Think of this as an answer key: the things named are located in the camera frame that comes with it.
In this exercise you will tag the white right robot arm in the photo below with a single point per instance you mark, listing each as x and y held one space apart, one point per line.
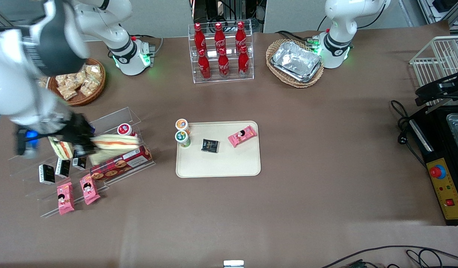
13 82

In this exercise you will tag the brown wicker snack basket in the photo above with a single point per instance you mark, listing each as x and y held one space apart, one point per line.
83 99

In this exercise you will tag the red cookie box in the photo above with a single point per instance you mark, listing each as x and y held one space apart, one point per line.
121 165

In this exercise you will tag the small black box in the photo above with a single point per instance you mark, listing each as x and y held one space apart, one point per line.
47 174
79 162
63 168

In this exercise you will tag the red cola bottle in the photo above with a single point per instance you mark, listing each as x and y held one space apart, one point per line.
244 63
219 37
204 67
199 39
223 65
241 35

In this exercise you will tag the aluminium frame profile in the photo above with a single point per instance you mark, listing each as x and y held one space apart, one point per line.
437 15

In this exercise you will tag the clear acrylic stepped shelf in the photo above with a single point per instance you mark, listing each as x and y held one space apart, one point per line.
113 117

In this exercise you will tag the brown table cover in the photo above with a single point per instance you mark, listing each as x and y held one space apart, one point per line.
325 149

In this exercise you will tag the beige plastic serving tray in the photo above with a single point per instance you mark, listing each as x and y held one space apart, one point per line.
232 160

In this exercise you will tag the triangle sandwich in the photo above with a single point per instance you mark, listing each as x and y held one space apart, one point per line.
115 143
63 149

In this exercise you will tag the black equipment rack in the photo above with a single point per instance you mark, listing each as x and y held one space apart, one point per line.
229 11

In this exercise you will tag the clear acrylic bottle rack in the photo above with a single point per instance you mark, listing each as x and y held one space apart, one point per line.
247 79

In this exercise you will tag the red emergency stop button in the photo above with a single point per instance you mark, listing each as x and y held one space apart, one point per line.
437 171

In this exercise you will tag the orange lid small cup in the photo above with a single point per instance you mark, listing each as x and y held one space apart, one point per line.
182 124

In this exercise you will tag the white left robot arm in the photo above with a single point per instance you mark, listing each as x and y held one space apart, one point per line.
340 22

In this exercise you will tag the black tray sealing machine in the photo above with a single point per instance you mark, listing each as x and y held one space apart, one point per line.
437 141

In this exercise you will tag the green lid small cup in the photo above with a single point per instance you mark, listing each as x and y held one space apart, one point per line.
182 137

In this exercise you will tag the yellow control panel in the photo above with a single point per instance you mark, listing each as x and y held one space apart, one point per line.
450 193

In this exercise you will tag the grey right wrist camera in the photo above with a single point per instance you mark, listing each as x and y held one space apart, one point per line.
23 147

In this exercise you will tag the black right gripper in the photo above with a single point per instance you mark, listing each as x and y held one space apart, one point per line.
75 130

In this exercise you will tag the pink snack pack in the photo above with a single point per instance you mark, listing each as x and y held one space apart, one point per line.
242 136
65 198
89 190

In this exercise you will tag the silver foil tray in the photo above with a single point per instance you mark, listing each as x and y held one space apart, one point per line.
296 59

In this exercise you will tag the red lid small cup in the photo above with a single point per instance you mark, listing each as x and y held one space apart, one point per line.
124 129

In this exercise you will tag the black snack packet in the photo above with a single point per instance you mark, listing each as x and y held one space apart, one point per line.
210 145

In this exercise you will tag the light wicker tray basket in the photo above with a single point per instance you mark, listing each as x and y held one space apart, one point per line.
277 74

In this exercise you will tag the clear wrapped cracker pack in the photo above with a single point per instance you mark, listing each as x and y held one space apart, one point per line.
90 86
60 79
74 80
94 72
67 92

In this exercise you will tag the small white box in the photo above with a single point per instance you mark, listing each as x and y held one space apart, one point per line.
233 264

